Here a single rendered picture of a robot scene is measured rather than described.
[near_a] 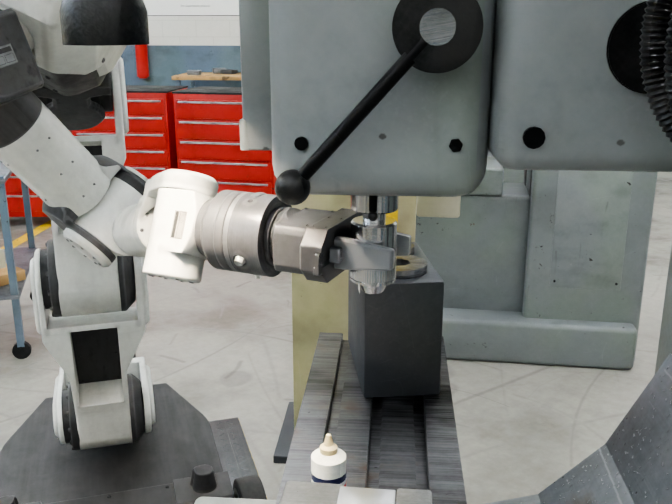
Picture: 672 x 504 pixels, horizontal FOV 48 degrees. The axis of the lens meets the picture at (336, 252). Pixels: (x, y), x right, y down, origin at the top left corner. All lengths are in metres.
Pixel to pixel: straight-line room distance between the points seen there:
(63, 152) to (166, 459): 0.86
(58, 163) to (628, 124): 0.70
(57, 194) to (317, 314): 1.70
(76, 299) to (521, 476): 1.76
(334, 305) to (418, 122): 2.02
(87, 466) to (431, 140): 1.26
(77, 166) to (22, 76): 0.14
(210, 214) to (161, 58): 9.40
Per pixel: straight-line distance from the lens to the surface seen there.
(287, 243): 0.76
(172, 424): 1.85
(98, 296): 1.42
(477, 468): 2.75
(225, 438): 2.11
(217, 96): 5.41
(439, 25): 0.61
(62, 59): 1.08
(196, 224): 0.83
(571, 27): 0.64
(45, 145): 1.03
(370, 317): 1.14
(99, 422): 1.63
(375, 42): 0.64
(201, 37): 10.05
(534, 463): 2.82
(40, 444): 1.85
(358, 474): 1.02
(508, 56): 0.63
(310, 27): 0.65
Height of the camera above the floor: 1.46
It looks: 17 degrees down
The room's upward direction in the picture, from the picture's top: straight up
